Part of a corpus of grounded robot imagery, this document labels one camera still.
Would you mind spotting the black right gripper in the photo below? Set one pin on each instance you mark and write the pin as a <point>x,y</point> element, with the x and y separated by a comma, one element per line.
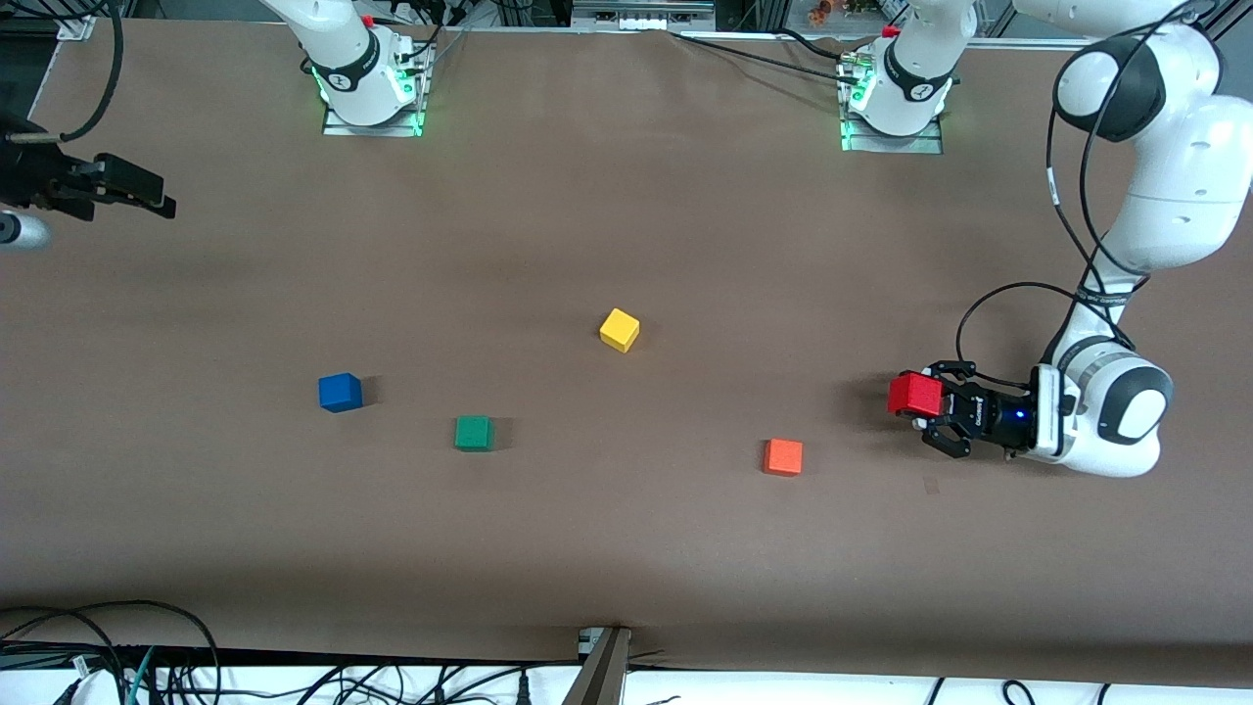
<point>29,178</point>

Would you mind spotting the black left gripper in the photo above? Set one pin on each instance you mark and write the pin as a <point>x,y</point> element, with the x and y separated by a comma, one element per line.
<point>989,412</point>

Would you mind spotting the red wooden block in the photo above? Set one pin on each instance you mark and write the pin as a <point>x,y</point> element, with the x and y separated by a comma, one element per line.
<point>915,395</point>

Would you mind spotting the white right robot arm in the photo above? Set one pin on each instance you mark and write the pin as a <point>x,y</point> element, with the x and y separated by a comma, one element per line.
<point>343,59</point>

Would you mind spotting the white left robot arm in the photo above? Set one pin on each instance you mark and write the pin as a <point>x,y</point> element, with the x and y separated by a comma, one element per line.
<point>1184,176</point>

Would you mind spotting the orange wooden block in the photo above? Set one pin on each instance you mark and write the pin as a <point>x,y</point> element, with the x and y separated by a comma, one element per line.
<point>783,457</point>

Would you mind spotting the blue wooden block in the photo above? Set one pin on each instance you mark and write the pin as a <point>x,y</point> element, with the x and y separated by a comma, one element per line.
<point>340,393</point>

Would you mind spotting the yellow wooden block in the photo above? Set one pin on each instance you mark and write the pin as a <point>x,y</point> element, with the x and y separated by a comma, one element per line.
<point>619,330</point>

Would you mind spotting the green wooden block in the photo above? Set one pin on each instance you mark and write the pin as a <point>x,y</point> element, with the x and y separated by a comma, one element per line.
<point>474,434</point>

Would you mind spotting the brown table cover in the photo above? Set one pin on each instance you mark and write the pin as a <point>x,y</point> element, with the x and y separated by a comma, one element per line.
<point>626,548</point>

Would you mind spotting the aluminium profile bar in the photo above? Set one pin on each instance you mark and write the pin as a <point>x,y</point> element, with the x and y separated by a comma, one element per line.
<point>599,676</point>

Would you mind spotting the metal corner bracket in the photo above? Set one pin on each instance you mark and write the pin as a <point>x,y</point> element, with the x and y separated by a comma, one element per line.
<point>76,27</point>

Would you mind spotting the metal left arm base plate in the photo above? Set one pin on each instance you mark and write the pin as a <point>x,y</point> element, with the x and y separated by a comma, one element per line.
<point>920,145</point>

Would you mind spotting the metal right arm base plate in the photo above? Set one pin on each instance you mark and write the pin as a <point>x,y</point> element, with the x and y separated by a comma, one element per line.
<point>406,122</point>

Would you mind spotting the thin aluminium edge rail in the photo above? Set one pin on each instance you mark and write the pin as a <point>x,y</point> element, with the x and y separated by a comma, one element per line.
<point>989,41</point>

